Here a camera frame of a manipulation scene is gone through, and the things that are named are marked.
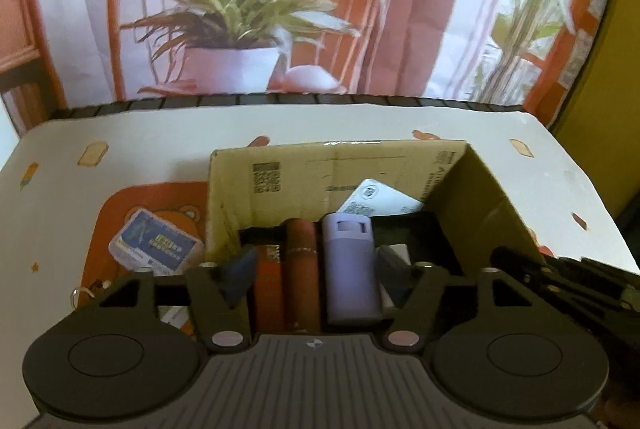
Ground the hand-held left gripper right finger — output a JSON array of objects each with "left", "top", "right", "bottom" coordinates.
[{"left": 375, "top": 245, "right": 534, "bottom": 355}]

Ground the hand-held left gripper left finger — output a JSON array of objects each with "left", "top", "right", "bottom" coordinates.
[{"left": 98, "top": 245, "right": 259, "bottom": 355}]

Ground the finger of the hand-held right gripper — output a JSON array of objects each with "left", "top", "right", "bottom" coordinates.
[{"left": 492, "top": 247, "right": 568, "bottom": 297}]

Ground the purple bottle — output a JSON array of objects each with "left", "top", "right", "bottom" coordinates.
[{"left": 321, "top": 212, "right": 383, "bottom": 324}]

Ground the dark red tube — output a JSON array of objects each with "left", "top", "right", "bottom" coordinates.
[{"left": 286, "top": 218, "right": 321, "bottom": 335}]

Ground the clear plastic box blue label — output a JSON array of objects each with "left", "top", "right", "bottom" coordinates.
[{"left": 109, "top": 208, "right": 206, "bottom": 274}]

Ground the brown cardboard box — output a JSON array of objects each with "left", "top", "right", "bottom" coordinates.
[{"left": 205, "top": 139, "right": 543, "bottom": 335}]

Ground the red flat box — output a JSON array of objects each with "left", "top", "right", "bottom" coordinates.
[{"left": 254, "top": 245, "right": 289, "bottom": 335}]

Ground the white small packet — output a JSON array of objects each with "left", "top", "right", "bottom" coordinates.
[{"left": 157, "top": 304, "right": 194, "bottom": 329}]

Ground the white foil packet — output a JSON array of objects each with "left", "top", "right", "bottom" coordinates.
[{"left": 335, "top": 178, "right": 425, "bottom": 217}]

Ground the cartoon printed tablecloth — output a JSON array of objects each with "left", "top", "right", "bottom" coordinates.
[{"left": 0, "top": 104, "right": 640, "bottom": 340}]

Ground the metal key ring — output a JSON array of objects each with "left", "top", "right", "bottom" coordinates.
[{"left": 69, "top": 278, "right": 112, "bottom": 311}]

